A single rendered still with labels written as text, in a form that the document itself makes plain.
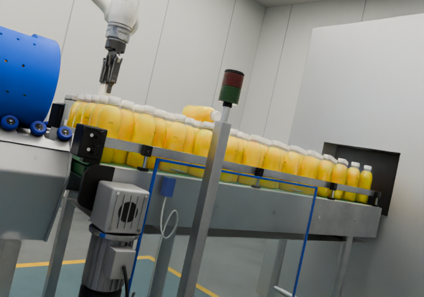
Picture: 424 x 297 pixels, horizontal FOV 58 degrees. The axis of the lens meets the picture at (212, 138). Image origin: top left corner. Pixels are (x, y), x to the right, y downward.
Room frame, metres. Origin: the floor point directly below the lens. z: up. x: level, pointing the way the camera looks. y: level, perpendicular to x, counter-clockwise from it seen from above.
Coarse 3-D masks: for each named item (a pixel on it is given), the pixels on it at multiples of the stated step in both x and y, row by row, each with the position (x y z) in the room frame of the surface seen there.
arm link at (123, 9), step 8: (112, 0) 1.42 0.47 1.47; (120, 0) 1.40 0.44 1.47; (128, 0) 1.41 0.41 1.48; (136, 0) 1.43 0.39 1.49; (112, 8) 1.41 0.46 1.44; (120, 8) 1.40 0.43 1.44; (128, 8) 1.41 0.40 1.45; (136, 8) 1.44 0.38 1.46; (112, 16) 1.41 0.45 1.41; (120, 16) 1.40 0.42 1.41; (128, 16) 1.41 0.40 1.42; (136, 16) 1.46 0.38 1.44; (128, 24) 1.42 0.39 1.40
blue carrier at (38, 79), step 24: (0, 48) 1.00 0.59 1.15; (24, 48) 1.05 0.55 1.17; (48, 48) 1.10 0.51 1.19; (0, 72) 1.00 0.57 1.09; (24, 72) 1.03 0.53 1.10; (48, 72) 1.07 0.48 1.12; (0, 96) 1.02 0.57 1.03; (24, 96) 1.05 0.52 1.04; (48, 96) 1.08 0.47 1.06; (0, 120) 1.09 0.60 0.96; (24, 120) 1.11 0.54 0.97
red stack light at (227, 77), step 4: (224, 76) 1.17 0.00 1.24; (228, 76) 1.16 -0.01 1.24; (232, 76) 1.15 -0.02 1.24; (236, 76) 1.15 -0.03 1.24; (240, 76) 1.16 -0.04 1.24; (224, 80) 1.17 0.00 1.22; (228, 80) 1.16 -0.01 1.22; (232, 80) 1.15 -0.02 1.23; (236, 80) 1.15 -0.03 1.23; (240, 80) 1.16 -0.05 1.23; (224, 84) 1.17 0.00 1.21; (228, 84) 1.15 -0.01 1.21; (232, 84) 1.15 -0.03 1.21; (236, 84) 1.16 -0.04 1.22; (240, 84) 1.17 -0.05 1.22; (240, 88) 1.17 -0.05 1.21
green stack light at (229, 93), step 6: (222, 90) 1.16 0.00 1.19; (228, 90) 1.15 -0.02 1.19; (234, 90) 1.15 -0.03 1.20; (240, 90) 1.17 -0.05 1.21; (222, 96) 1.16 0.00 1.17; (228, 96) 1.15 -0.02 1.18; (234, 96) 1.16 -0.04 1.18; (222, 102) 1.20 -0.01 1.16; (228, 102) 1.16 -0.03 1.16; (234, 102) 1.16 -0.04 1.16
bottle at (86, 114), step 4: (92, 100) 1.30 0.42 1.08; (96, 100) 1.31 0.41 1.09; (88, 104) 1.30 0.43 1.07; (92, 104) 1.30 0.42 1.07; (96, 104) 1.30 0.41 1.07; (84, 108) 1.31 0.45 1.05; (88, 108) 1.29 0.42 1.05; (92, 108) 1.29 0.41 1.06; (84, 112) 1.30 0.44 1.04; (88, 112) 1.29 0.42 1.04; (84, 116) 1.29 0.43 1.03; (88, 116) 1.29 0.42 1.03; (84, 120) 1.29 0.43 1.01; (88, 120) 1.29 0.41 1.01
